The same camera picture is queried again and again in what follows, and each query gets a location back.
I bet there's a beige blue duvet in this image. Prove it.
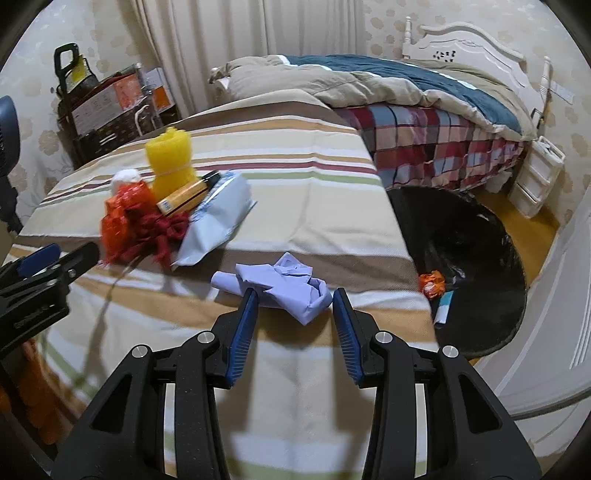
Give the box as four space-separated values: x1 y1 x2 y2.
208 54 537 142

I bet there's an orange red plastic bag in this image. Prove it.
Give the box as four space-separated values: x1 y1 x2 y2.
100 180 157 263

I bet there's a white plastic drawer unit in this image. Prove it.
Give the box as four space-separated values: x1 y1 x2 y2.
509 136 565 219

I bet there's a dark wicker basket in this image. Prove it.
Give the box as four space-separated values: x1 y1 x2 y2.
79 103 163 163

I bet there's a cream curtain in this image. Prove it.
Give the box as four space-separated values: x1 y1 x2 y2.
131 0 366 117

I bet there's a yellow foam net roll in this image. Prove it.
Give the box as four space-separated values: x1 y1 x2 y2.
145 127 197 200

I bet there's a lavender paper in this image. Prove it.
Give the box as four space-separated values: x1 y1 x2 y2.
211 252 332 326

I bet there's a cardboard box orange label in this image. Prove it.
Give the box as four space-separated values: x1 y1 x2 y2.
72 74 144 136

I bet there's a blue office chair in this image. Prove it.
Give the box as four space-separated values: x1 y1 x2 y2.
0 95 23 234

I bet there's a white wooden headboard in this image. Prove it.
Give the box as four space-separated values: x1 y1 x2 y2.
402 16 553 126

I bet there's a black hand cart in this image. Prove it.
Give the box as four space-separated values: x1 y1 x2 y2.
53 43 99 168

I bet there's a dark red ribbon bow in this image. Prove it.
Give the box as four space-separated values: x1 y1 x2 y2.
132 212 189 269

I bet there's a white paper ball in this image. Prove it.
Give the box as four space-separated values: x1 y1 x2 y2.
110 168 142 196

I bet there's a white blue plastic package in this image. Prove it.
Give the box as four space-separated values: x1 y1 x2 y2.
172 171 256 268

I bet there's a plaid bed sheet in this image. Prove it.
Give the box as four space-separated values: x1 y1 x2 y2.
335 104 530 190

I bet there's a black trash bin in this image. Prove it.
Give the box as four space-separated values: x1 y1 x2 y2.
388 186 528 360

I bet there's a yellow bottle black cap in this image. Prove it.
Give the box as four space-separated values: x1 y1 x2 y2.
157 171 221 216

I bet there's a white orange small box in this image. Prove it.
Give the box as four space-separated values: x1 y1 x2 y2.
144 67 175 112

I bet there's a white door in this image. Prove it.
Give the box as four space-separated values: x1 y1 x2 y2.
476 195 590 470

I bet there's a teal strip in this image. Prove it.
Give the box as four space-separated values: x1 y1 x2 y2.
434 291 454 325

